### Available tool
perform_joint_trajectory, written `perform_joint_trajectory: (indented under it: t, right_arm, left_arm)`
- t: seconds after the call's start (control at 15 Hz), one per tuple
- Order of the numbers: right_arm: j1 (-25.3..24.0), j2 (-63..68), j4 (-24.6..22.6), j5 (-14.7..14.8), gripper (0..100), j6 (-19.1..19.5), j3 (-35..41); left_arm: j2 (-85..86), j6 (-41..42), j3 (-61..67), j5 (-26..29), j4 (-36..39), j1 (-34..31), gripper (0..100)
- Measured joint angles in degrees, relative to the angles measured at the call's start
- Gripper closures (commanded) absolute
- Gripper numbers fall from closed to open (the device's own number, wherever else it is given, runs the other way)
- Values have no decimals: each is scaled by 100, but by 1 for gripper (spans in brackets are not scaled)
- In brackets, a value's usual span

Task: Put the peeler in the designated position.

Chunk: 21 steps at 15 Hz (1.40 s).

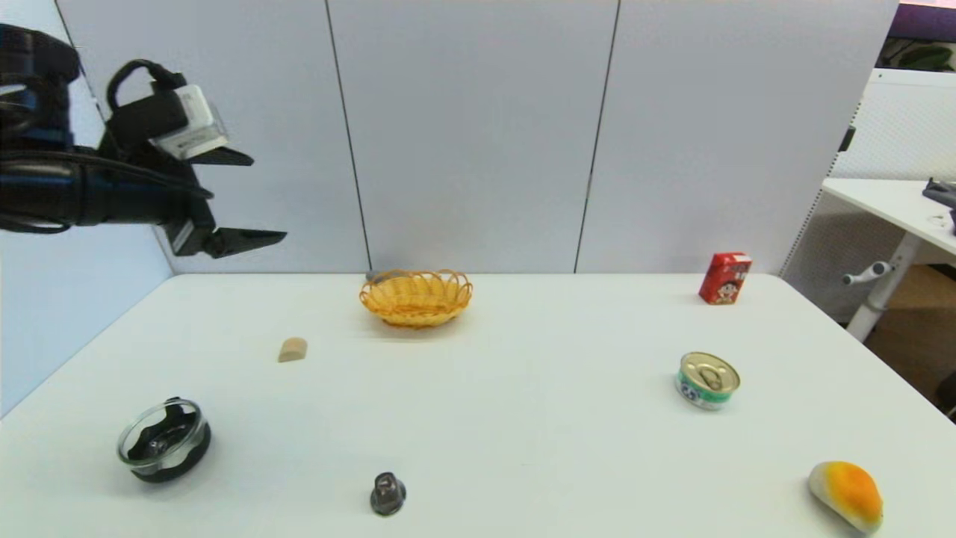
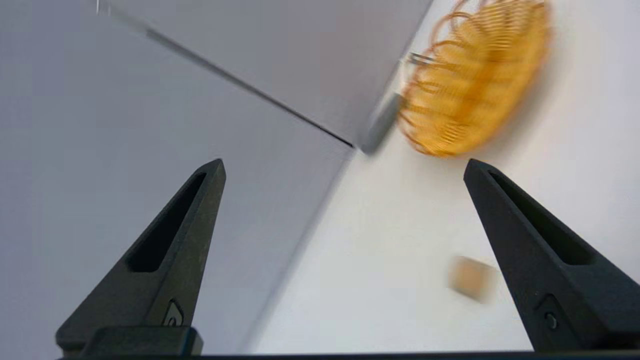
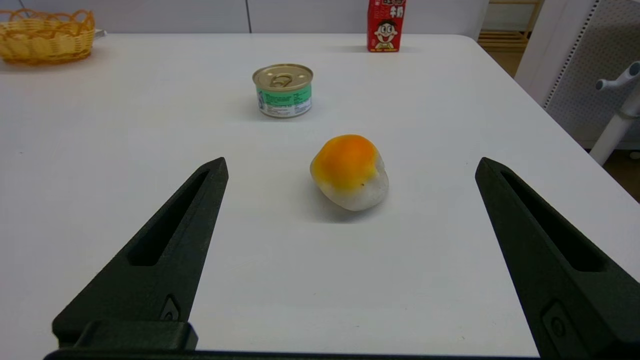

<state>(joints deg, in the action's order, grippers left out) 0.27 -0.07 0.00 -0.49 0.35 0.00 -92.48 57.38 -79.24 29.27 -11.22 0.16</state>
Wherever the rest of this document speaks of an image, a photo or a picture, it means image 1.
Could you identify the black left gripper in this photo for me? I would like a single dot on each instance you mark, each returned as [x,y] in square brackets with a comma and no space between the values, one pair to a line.
[134,205]

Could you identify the beige wooden block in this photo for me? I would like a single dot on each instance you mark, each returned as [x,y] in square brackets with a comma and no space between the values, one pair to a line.
[292,350]

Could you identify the yellow wicker basket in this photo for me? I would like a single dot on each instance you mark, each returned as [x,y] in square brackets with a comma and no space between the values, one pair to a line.
[415,308]

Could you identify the glass bowl with black base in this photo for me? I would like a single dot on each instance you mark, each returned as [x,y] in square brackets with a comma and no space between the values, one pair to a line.
[164,444]

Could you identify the red drink carton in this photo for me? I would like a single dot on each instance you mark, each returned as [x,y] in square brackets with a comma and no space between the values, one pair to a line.
[724,279]

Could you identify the green label tin can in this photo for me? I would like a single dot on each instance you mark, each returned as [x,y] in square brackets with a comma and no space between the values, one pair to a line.
[707,381]

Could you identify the white background desk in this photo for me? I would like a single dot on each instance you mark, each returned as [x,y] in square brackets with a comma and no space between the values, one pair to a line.
[881,196]

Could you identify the white perforated partition panel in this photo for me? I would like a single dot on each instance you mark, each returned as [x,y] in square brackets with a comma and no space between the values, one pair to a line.
[904,119]

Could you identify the orange yellow bread bun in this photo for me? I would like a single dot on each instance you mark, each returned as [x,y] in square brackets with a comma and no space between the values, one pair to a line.
[850,491]

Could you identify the green background plant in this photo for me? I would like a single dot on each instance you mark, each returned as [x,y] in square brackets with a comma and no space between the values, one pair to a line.
[922,56]

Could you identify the dark grey object on desk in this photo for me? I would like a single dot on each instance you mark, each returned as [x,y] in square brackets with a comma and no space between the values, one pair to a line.
[942,193]

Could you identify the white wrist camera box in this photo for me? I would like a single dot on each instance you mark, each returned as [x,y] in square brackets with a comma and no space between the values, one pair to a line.
[190,123]

